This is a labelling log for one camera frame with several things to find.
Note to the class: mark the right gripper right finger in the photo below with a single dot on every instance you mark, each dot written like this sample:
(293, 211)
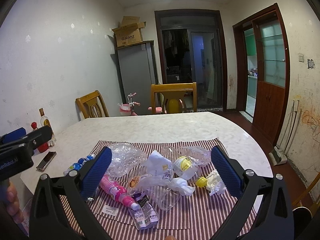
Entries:
(274, 219)

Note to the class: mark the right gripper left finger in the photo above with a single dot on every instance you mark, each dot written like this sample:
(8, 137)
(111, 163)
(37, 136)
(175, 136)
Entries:
(48, 219)

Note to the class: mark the large clear plastic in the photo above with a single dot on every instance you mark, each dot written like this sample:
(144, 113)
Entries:
(125, 157)

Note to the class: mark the black gold trash bin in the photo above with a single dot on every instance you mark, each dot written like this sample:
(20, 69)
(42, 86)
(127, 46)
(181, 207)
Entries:
(302, 217)

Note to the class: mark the person's left hand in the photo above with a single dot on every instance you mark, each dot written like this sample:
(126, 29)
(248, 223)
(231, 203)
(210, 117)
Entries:
(13, 206)

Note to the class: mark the red liquor bottle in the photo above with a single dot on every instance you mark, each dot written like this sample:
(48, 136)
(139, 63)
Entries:
(42, 148)

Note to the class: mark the black smartphone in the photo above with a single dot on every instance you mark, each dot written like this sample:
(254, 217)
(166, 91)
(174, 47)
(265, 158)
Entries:
(46, 161)

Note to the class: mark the wooden chair by bin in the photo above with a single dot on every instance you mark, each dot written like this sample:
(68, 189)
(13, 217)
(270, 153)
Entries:
(315, 206)

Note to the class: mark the clear liquor bottle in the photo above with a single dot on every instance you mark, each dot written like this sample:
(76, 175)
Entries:
(45, 122)

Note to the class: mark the blue white drink bottle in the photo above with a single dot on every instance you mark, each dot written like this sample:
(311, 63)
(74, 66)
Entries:
(79, 164)

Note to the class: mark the crumpled white tissue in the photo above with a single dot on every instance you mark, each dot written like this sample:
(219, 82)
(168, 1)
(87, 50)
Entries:
(181, 186)
(215, 184)

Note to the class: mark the white dustpan with broom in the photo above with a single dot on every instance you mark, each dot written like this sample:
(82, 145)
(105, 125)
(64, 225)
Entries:
(278, 154)

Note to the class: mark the pink drink bottle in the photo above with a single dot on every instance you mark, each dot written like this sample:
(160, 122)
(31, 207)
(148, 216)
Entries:
(118, 192)

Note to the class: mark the yellow bottle cap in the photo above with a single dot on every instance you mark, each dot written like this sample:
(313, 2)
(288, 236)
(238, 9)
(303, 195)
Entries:
(201, 182)

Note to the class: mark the clear plastic bag right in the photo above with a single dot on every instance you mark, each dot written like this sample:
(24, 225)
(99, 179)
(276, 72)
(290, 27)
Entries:
(196, 154)

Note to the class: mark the wooden chair left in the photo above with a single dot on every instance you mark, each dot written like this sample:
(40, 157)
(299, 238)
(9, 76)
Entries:
(92, 105)

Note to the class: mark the purple clear snack pouch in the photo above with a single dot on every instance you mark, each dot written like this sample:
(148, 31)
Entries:
(144, 216)

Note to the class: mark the red striped cloth mat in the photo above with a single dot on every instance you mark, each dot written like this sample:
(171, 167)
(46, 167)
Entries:
(191, 217)

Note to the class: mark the clear plastic tray wrapper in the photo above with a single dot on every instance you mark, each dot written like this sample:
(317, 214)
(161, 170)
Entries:
(156, 189)

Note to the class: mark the white paper wrapper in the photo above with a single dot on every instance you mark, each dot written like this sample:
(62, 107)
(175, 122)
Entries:
(158, 166)

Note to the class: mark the pink child's tricycle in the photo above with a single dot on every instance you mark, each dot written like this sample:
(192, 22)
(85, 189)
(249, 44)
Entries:
(127, 109)

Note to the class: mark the brown kitchen sliding door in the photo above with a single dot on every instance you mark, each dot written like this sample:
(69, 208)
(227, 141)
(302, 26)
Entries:
(273, 63)

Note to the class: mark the grey refrigerator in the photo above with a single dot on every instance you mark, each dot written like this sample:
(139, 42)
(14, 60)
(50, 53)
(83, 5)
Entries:
(138, 72)

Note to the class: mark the wooden chair centre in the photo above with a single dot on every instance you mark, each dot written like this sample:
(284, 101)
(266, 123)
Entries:
(173, 97)

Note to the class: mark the Galanz cardboard box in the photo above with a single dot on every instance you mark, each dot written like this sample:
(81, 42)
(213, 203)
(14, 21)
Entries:
(129, 32)

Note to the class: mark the paper notice on wall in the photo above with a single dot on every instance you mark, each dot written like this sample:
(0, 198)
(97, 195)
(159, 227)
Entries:
(311, 64)

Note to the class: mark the white wall switch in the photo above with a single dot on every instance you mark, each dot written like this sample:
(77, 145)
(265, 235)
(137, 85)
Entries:
(300, 57)

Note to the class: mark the dark brown door frame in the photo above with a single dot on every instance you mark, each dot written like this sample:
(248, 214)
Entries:
(192, 48)

